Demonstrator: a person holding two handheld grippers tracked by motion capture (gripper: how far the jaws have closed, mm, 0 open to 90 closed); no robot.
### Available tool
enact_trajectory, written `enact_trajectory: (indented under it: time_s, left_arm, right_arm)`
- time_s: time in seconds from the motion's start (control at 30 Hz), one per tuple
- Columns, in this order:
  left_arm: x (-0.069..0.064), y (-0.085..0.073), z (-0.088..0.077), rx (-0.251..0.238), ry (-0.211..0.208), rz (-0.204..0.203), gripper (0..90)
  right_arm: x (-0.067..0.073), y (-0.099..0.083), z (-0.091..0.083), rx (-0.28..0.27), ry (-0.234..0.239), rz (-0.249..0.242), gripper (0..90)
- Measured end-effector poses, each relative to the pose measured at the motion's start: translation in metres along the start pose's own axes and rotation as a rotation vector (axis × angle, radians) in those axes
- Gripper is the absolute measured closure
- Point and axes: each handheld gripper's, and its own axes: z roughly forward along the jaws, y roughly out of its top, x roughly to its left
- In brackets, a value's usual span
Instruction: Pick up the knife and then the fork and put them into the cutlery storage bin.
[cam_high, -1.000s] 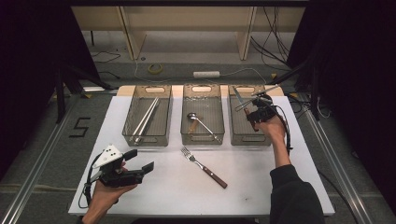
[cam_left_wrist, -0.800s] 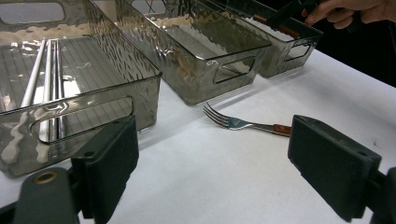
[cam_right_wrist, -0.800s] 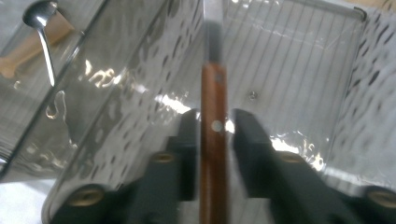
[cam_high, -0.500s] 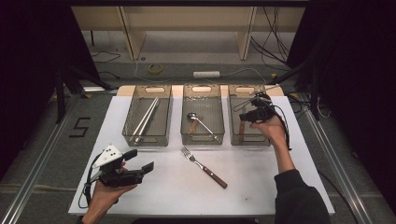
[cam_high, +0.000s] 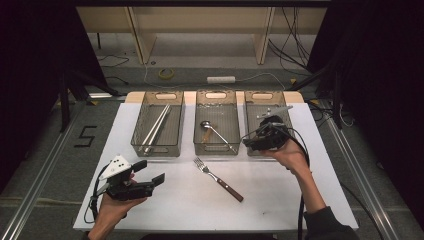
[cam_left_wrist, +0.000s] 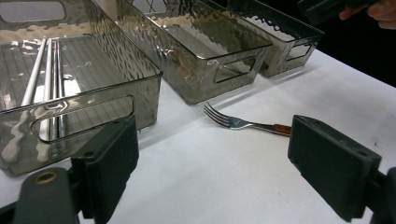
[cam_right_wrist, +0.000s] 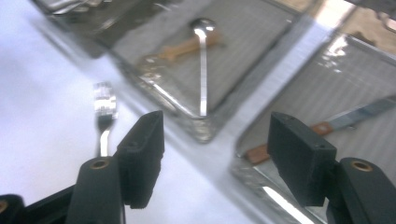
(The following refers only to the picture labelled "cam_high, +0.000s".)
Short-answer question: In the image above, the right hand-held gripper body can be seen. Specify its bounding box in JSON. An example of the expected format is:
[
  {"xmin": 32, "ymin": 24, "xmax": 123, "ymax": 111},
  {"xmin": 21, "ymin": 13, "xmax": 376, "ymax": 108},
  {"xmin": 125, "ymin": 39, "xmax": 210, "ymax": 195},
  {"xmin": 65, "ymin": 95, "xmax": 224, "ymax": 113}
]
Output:
[{"xmin": 242, "ymin": 105, "xmax": 294, "ymax": 152}]

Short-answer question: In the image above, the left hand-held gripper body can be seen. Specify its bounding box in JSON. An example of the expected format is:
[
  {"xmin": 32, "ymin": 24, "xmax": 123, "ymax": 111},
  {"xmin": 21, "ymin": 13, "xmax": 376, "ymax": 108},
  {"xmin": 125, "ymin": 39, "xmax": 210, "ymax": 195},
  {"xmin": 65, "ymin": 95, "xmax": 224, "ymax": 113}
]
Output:
[{"xmin": 99, "ymin": 154, "xmax": 156, "ymax": 202}]

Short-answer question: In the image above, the grey transparent plastic bin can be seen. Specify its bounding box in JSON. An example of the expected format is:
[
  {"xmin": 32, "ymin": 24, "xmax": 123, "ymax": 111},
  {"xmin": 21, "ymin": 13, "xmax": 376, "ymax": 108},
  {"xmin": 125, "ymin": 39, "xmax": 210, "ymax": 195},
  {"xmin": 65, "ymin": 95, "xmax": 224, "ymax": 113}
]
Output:
[
  {"xmin": 130, "ymin": 91, "xmax": 186, "ymax": 158},
  {"xmin": 193, "ymin": 89, "xmax": 242, "ymax": 156},
  {"xmin": 244, "ymin": 90, "xmax": 298, "ymax": 157}
]

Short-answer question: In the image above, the shiny metal spoon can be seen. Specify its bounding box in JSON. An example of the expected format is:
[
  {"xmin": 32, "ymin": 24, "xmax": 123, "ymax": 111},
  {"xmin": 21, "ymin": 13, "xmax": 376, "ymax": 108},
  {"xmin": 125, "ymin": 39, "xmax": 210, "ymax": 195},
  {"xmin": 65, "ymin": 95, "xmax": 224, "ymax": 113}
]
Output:
[{"xmin": 200, "ymin": 120, "xmax": 238, "ymax": 155}]

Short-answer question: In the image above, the wooden-handled metal fork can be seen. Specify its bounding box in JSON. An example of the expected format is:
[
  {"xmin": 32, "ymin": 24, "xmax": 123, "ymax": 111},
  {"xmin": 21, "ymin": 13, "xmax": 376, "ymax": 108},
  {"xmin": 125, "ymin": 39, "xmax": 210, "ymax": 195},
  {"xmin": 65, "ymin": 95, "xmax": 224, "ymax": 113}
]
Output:
[{"xmin": 193, "ymin": 157, "xmax": 245, "ymax": 203}]

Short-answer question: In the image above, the person's left hand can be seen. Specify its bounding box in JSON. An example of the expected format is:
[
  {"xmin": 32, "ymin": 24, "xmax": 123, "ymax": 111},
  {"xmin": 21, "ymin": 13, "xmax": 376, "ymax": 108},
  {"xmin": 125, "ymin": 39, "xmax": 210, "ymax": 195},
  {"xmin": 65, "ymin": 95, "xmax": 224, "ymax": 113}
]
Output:
[{"xmin": 91, "ymin": 194, "xmax": 148, "ymax": 234}]

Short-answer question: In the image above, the person's right hand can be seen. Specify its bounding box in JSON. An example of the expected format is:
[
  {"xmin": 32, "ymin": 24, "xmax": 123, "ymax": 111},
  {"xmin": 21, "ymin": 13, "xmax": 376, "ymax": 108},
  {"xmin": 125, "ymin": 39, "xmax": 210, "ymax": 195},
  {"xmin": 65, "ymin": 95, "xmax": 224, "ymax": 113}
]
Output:
[{"xmin": 260, "ymin": 139, "xmax": 311, "ymax": 176}]

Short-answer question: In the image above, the black metal stand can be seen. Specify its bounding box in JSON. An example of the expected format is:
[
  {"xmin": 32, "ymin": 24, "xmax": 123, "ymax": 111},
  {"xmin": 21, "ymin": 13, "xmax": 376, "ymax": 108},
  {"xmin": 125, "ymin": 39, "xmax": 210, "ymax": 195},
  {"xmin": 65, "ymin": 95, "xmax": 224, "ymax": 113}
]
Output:
[
  {"xmin": 289, "ymin": 62, "xmax": 345, "ymax": 130},
  {"xmin": 58, "ymin": 70, "xmax": 121, "ymax": 133}
]

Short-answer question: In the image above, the white power strip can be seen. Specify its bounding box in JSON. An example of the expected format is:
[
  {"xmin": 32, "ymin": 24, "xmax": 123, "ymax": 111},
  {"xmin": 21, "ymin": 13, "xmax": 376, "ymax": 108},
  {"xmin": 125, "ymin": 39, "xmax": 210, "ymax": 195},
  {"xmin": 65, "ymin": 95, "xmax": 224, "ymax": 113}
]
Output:
[{"xmin": 206, "ymin": 75, "xmax": 237, "ymax": 85}]

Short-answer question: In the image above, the yellow tape roll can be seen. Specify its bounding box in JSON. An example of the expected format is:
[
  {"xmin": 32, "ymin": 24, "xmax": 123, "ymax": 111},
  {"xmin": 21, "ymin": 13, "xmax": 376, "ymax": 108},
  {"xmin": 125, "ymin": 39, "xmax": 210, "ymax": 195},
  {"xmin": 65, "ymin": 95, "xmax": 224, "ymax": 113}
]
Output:
[{"xmin": 157, "ymin": 68, "xmax": 175, "ymax": 80}]

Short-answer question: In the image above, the black curtain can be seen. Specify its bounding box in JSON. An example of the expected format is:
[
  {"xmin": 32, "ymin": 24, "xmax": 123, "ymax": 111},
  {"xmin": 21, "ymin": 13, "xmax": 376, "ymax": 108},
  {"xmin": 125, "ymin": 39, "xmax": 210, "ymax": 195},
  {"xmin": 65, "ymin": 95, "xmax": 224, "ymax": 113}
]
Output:
[
  {"xmin": 306, "ymin": 0, "xmax": 424, "ymax": 231},
  {"xmin": 0, "ymin": 0, "xmax": 108, "ymax": 196}
]

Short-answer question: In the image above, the light wooden shelf unit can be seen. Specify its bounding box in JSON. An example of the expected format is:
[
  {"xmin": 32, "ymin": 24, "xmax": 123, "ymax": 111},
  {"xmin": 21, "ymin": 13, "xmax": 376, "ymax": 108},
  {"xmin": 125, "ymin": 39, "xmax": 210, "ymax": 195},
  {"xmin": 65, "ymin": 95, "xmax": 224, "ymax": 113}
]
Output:
[{"xmin": 75, "ymin": 6, "xmax": 328, "ymax": 66}]

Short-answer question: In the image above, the left hand-held gripper cable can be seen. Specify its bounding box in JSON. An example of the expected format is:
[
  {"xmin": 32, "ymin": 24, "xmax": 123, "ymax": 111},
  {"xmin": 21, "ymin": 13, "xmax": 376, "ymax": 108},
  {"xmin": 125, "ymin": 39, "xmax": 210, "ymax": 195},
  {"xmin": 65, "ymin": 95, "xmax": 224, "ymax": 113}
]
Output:
[{"xmin": 83, "ymin": 164, "xmax": 112, "ymax": 225}]

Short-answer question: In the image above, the hand-held gripper cable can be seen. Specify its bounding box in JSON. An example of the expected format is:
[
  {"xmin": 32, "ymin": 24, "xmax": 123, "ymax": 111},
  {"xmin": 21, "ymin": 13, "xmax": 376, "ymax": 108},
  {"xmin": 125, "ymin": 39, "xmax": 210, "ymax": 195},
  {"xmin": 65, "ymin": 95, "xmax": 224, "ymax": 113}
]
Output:
[
  {"xmin": 289, "ymin": 127, "xmax": 312, "ymax": 240},
  {"xmin": 83, "ymin": 164, "xmax": 112, "ymax": 225}
]

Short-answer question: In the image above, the right hand-held gripper cable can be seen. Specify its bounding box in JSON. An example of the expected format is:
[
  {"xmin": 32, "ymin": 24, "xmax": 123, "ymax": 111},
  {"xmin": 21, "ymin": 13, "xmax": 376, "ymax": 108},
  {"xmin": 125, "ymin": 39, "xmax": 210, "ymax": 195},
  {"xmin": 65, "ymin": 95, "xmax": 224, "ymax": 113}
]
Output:
[{"xmin": 289, "ymin": 127, "xmax": 312, "ymax": 240}]

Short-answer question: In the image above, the white power cable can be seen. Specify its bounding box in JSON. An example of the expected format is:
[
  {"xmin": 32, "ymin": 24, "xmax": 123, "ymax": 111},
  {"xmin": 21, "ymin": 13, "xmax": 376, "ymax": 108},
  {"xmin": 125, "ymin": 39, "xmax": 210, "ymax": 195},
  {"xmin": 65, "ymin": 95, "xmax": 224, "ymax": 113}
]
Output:
[{"xmin": 143, "ymin": 62, "xmax": 288, "ymax": 92}]

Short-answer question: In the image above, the metal floor rail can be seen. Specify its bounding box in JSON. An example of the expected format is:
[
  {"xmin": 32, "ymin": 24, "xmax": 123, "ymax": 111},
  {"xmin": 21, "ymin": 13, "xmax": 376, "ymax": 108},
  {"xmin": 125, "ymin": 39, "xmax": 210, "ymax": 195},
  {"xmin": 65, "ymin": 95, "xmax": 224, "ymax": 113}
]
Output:
[
  {"xmin": 318, "ymin": 108, "xmax": 401, "ymax": 240},
  {"xmin": 0, "ymin": 99, "xmax": 89, "ymax": 240}
]

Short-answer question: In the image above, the black cable bundle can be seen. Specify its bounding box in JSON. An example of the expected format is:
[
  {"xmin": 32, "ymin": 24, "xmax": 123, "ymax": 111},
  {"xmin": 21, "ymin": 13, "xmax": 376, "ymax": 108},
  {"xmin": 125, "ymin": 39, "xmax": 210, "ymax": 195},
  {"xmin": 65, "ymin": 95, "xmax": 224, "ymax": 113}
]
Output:
[{"xmin": 268, "ymin": 6, "xmax": 313, "ymax": 73}]

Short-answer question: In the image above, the thin black floor cable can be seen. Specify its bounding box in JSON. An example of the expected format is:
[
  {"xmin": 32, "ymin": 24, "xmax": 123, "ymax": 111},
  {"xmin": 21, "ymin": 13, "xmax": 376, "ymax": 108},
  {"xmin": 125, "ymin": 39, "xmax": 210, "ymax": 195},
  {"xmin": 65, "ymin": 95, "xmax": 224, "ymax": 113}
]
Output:
[{"xmin": 96, "ymin": 54, "xmax": 130, "ymax": 86}]

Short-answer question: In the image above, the thick black floor cable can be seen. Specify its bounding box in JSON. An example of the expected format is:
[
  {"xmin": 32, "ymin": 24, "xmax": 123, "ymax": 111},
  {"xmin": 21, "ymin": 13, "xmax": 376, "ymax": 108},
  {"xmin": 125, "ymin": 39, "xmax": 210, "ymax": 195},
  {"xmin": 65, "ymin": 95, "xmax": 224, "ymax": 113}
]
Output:
[{"xmin": 339, "ymin": 181, "xmax": 385, "ymax": 240}]

